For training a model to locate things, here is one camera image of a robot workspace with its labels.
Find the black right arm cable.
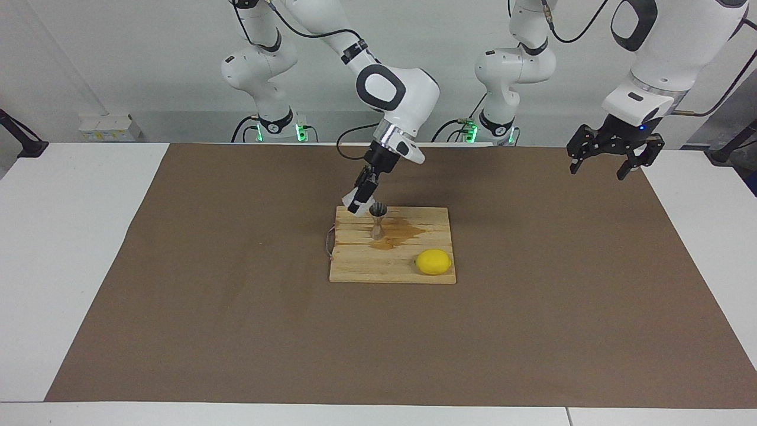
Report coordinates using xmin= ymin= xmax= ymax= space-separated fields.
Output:
xmin=234 ymin=0 xmax=382 ymax=162

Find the clear glass cup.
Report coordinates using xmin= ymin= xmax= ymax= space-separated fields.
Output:
xmin=343 ymin=188 xmax=374 ymax=215

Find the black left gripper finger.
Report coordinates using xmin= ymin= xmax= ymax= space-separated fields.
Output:
xmin=616 ymin=136 xmax=665 ymax=181
xmin=567 ymin=124 xmax=604 ymax=175

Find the black base cable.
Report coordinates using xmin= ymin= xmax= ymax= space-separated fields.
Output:
xmin=231 ymin=115 xmax=261 ymax=143
xmin=431 ymin=92 xmax=489 ymax=143

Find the white power strip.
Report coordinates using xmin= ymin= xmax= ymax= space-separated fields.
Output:
xmin=79 ymin=114 xmax=144 ymax=143

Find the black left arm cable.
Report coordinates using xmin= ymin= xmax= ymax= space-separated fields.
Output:
xmin=543 ymin=0 xmax=757 ymax=117

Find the yellow lemon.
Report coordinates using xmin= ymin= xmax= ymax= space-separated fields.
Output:
xmin=415 ymin=249 xmax=453 ymax=276

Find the black clamp stand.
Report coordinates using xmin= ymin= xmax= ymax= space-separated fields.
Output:
xmin=707 ymin=118 xmax=757 ymax=166
xmin=0 ymin=108 xmax=49 ymax=159

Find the brown table mat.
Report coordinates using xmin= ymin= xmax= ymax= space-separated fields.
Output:
xmin=44 ymin=144 xmax=757 ymax=410

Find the steel jigger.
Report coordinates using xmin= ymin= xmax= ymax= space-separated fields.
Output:
xmin=368 ymin=202 xmax=388 ymax=242

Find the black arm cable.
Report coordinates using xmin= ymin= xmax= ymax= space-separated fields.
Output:
xmin=543 ymin=0 xmax=757 ymax=117
xmin=234 ymin=0 xmax=382 ymax=162

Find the wooden cutting board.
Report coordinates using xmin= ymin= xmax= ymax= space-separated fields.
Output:
xmin=325 ymin=205 xmax=457 ymax=285

